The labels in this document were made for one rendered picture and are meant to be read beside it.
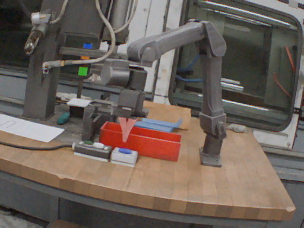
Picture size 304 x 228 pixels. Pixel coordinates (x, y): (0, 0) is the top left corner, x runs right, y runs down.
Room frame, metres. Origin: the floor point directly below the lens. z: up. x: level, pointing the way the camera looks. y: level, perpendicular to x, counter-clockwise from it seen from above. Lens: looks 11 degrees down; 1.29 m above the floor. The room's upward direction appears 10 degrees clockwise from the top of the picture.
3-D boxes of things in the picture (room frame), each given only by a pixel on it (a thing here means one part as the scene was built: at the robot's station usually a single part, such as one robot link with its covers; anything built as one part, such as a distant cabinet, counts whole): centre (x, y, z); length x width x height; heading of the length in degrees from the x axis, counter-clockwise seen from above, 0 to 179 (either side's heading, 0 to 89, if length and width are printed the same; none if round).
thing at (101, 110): (1.64, 0.18, 0.98); 0.20 x 0.10 x 0.01; 178
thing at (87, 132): (1.39, 0.19, 0.95); 0.06 x 0.03 x 0.09; 178
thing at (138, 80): (1.27, 0.06, 1.14); 0.07 x 0.06 x 0.07; 125
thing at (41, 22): (1.52, 0.46, 1.25); 0.19 x 0.07 x 0.19; 178
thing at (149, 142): (1.43, 0.02, 0.93); 0.25 x 0.12 x 0.06; 88
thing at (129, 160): (1.27, 0.06, 0.90); 0.07 x 0.07 x 0.06; 88
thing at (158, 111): (1.92, -0.03, 0.93); 0.25 x 0.13 x 0.08; 88
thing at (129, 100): (1.22, 0.06, 1.08); 0.11 x 0.07 x 0.06; 178
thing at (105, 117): (1.64, 0.18, 0.94); 0.20 x 0.10 x 0.07; 178
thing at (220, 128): (1.46, -0.21, 1.00); 0.09 x 0.06 x 0.06; 35
